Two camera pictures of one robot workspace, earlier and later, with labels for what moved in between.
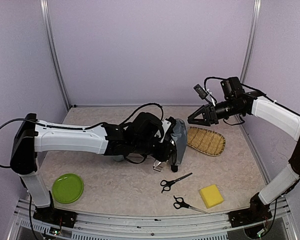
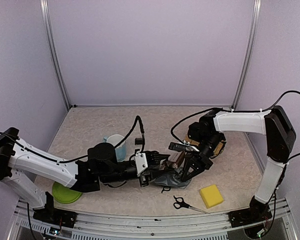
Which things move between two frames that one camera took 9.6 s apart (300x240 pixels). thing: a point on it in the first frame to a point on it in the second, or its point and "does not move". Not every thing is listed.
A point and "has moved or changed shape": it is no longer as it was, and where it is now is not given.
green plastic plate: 67,188 does not move
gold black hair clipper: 156,166 has moved or changed shape
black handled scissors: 179,202 does not move
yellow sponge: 211,196 does not move
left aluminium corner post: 45,7 does not move
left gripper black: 161,155 to 151,157
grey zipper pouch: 180,137 to 172,179
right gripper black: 210,113 to 202,161
